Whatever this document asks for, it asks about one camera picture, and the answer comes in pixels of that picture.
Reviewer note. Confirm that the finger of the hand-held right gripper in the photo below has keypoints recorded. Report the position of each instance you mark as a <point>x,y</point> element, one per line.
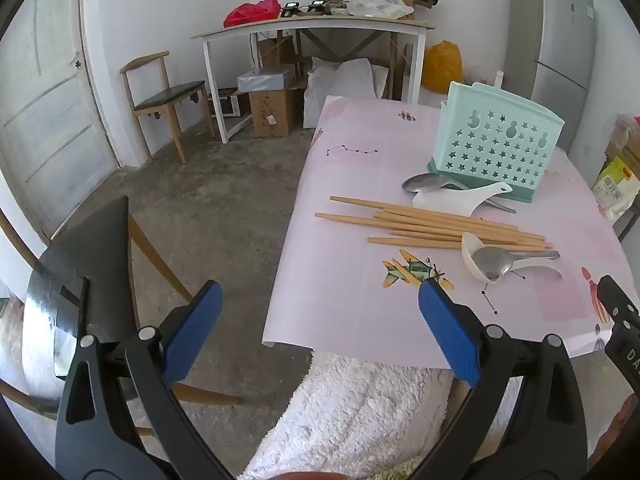
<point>617,300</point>

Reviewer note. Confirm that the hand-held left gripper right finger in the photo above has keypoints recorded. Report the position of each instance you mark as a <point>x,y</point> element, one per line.
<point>450,332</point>

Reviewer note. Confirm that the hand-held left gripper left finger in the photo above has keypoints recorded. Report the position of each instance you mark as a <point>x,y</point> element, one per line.
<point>196,330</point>

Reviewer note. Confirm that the metal spoon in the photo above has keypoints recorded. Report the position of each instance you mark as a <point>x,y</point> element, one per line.
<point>420,182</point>
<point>492,262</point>

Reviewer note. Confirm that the pile of chopsticks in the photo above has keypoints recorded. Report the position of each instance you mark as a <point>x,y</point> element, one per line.
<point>430,225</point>

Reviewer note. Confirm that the mint green utensil holder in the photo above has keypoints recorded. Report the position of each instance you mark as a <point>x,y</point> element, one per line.
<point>500,125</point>

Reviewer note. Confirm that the yellow rice bag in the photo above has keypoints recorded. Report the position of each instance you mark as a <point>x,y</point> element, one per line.
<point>615,185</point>

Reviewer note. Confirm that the pink printed tablecloth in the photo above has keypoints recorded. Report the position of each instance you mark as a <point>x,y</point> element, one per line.
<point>350,260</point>

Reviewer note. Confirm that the wooden chair with black seat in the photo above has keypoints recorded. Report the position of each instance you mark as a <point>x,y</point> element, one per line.
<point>167,95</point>
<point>100,250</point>

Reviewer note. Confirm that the white fluffy robe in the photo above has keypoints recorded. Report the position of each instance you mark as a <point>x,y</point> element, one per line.
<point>350,410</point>

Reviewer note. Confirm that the brown cardboard box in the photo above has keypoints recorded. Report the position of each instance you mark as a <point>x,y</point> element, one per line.
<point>270,112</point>

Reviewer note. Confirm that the grey box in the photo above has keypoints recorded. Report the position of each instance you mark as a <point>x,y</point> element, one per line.
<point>265,79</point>

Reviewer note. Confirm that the grey refrigerator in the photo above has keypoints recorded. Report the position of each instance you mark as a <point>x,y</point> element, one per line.
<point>550,45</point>

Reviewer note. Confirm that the white panel door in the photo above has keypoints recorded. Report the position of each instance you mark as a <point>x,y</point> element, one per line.
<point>45,110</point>

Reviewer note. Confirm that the yellow plastic bag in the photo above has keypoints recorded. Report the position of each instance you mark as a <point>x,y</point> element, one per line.
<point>442,65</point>

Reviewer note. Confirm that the white woven sack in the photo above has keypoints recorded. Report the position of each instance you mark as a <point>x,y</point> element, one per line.
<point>340,85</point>

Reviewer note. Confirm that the red plastic bag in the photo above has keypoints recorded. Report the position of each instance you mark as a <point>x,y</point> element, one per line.
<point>250,12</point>

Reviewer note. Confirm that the white desk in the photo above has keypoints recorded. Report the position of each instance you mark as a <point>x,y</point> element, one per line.
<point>310,24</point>

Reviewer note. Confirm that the white plastic bag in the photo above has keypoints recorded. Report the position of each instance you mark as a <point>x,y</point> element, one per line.
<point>380,7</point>

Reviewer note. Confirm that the small wooden frame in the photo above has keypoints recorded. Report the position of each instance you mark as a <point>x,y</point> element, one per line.
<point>227,102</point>

